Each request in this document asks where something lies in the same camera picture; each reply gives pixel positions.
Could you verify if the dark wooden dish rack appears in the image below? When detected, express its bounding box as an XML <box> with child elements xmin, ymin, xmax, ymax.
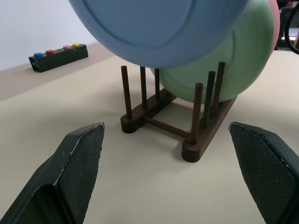
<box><xmin>120</xmin><ymin>62</ymin><xmax>239</xmax><ymax>163</ymax></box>

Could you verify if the red plate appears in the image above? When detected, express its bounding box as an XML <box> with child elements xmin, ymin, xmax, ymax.
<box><xmin>266</xmin><ymin>0</ymin><xmax>281</xmax><ymax>59</ymax></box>

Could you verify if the black cable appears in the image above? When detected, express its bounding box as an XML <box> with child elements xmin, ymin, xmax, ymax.
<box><xmin>283</xmin><ymin>6</ymin><xmax>299</xmax><ymax>56</ymax></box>

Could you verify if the blue plate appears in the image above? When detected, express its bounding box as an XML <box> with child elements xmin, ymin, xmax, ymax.
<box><xmin>68</xmin><ymin>0</ymin><xmax>248</xmax><ymax>70</ymax></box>

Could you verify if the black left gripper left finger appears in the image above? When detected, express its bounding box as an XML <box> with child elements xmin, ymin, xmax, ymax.
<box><xmin>0</xmin><ymin>121</ymin><xmax>105</xmax><ymax>224</ymax></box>

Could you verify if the green plate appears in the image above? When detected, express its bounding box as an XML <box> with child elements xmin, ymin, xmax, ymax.
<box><xmin>149</xmin><ymin>0</ymin><xmax>274</xmax><ymax>104</ymax></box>

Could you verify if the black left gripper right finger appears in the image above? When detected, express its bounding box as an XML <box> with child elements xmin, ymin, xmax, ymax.
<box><xmin>228</xmin><ymin>121</ymin><xmax>299</xmax><ymax>224</ymax></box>

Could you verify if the black box with coloured buttons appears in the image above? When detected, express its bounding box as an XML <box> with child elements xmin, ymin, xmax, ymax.
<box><xmin>28</xmin><ymin>42</ymin><xmax>89</xmax><ymax>73</ymax></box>

